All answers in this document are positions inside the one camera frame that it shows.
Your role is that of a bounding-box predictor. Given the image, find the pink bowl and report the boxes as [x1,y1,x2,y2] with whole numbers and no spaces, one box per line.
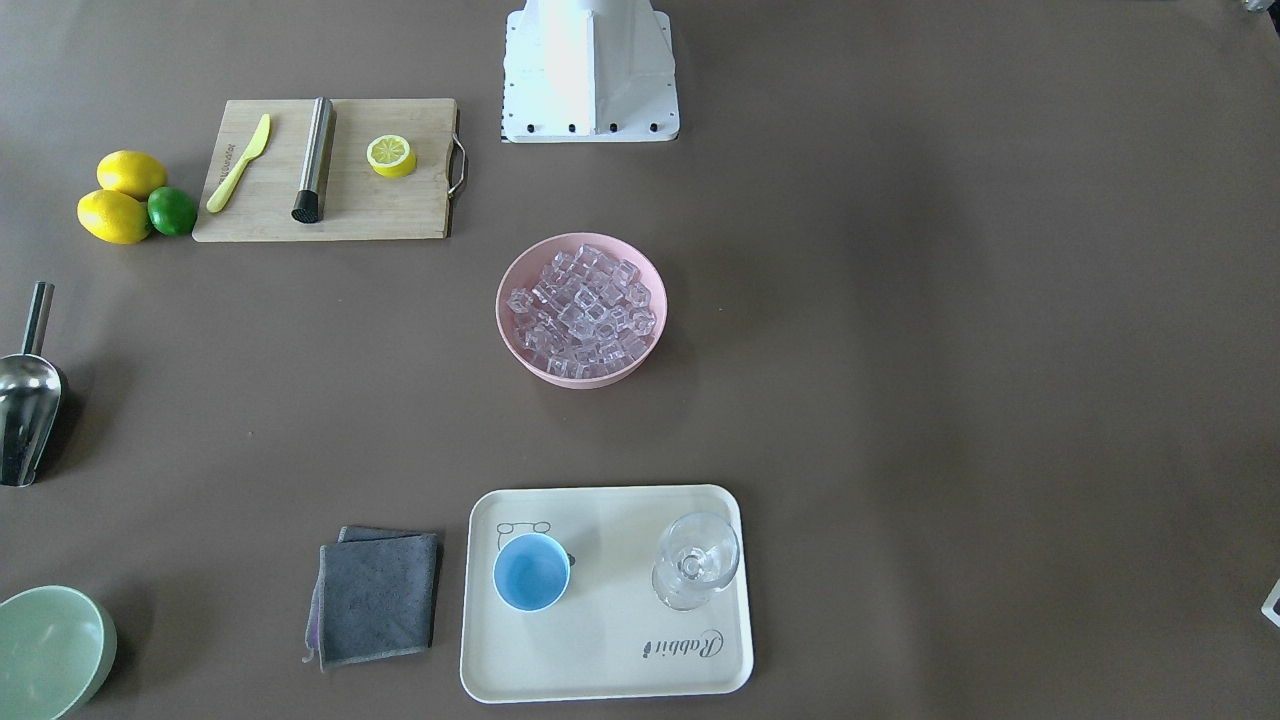
[494,232,668,389]

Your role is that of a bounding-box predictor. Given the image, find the steel ice scoop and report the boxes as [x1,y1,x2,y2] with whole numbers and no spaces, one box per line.
[1,281,63,488]

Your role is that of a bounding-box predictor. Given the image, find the clear ice cubes pile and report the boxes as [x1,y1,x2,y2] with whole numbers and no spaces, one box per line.
[506,243,655,379]

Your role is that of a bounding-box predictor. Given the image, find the light blue cup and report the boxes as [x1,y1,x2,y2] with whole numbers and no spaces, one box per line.
[492,533,576,612]

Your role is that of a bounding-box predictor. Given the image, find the clear wine glass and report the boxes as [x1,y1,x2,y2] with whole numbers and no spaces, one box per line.
[652,512,742,612]

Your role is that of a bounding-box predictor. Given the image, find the cream serving tray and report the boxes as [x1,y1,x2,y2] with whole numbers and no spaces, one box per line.
[460,484,755,705]

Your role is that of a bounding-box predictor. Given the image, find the bamboo cutting board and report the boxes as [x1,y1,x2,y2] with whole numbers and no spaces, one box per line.
[193,97,465,243]

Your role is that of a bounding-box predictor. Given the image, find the half lemon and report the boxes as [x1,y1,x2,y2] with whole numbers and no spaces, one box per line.
[366,135,417,178]

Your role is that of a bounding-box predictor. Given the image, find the grey folded cloth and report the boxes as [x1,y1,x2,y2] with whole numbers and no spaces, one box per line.
[303,525,443,673]

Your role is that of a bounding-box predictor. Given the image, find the steel muddler black tip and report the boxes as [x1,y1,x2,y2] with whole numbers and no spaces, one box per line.
[291,97,335,224]

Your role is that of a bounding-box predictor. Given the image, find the yellow plastic knife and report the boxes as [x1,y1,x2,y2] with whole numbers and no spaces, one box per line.
[205,113,273,214]

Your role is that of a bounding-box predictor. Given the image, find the green lime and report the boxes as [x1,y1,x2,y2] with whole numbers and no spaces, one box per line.
[146,186,198,237]

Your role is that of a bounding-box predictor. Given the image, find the yellow lemon lower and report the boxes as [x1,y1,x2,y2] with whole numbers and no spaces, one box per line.
[76,190,154,245]

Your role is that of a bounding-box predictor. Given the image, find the yellow lemon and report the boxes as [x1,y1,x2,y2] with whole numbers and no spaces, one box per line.
[76,190,154,245]
[95,150,168,202]

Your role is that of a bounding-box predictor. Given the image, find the yellow lemon upper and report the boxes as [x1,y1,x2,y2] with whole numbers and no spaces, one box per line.
[95,150,168,202]

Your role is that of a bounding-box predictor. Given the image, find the pale green bowl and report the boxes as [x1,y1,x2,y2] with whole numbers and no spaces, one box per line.
[1,585,116,719]

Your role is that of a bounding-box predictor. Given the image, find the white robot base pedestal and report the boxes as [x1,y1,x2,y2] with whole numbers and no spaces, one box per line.
[500,1,681,143]

